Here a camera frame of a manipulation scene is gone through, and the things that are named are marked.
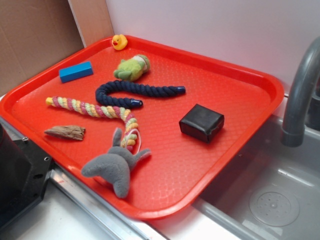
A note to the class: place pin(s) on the red plastic tray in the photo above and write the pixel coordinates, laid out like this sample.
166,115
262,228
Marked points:
180,167

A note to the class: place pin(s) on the brown cardboard panel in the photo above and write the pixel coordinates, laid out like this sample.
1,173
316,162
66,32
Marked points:
36,34

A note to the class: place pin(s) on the grey plush elephant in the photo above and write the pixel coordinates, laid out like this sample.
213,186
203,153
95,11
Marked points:
115,166

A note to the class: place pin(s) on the black square box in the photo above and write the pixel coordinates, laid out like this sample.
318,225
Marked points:
202,123

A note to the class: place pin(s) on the grey faucet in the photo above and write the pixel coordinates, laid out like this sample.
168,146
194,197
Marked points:
303,104

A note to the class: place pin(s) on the navy blue rope toy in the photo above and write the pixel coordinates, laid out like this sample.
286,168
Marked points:
103,93

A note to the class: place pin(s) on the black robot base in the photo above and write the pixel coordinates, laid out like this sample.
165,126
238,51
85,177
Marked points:
24,172

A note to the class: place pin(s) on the blue rectangular block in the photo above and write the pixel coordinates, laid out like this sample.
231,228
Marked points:
75,72

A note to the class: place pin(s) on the multicolour rope toy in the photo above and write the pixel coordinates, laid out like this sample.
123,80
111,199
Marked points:
131,132

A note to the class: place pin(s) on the brown wood piece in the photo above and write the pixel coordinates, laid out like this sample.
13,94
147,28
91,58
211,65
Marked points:
69,132

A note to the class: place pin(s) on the grey sink basin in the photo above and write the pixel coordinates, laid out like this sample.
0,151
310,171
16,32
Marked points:
268,191

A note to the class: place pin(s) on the green plush toy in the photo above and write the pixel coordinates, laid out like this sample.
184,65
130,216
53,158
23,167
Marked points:
132,69

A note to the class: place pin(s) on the yellow rubber duck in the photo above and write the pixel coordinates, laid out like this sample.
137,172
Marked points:
119,42

